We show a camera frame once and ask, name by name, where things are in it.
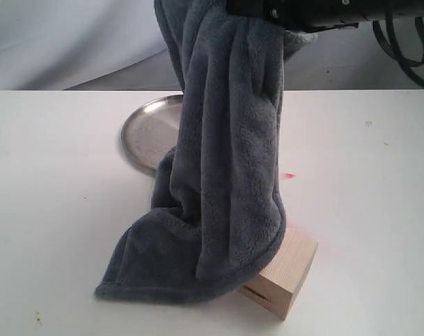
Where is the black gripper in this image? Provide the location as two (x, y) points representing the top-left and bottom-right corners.
(226, 0), (424, 34)

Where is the grey-blue fleece towel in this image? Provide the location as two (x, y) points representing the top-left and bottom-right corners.
(94, 1), (313, 304)

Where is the light wooden cube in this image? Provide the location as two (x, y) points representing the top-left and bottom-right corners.
(239, 228), (318, 321)

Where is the round stainless steel plate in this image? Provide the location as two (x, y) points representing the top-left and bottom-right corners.
(120, 94), (183, 174)

